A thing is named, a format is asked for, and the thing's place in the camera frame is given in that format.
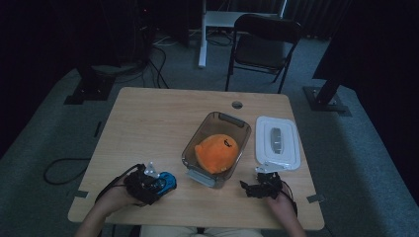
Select bundle of black cables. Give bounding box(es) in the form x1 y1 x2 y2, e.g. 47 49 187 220
113 43 171 90

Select black stand with base plate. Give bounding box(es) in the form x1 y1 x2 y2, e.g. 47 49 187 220
302 73 353 118
63 62 117 106

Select black floor cable loop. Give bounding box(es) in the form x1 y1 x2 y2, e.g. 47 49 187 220
42 157 92 186

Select grey transparent storage box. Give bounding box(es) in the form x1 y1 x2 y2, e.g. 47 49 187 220
180 111 253 190

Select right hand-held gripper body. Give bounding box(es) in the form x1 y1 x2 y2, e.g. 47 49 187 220
249 161 289 200

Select person's left hand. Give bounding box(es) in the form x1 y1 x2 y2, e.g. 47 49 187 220
94 185 146 215

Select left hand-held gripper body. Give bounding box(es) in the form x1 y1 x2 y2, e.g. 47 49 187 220
124 161 166 206

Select white cable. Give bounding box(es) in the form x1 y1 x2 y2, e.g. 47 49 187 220
152 35 181 47

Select dark equipment tower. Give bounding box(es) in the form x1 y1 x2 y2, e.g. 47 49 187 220
131 0 156 66

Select black folding chair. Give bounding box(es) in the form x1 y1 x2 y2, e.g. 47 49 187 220
224 13 302 95

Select blue toy car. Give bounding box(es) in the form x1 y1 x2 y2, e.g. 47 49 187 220
153 171 178 198

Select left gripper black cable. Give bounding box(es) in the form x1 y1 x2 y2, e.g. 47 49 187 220
94 163 146 203

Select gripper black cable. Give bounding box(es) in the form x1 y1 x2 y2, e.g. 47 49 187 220
94 163 146 203
281 180 299 218

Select person's beige pants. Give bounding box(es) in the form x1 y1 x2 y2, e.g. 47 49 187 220
139 224 264 237

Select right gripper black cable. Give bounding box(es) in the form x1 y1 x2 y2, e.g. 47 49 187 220
281 180 299 218

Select white plastic box lid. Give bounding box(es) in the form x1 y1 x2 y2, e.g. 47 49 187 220
254 115 302 173

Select person's right hand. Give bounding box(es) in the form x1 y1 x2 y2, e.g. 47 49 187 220
266 190 296 219

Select orange plush toy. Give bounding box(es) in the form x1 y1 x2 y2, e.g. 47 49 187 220
194 132 240 175

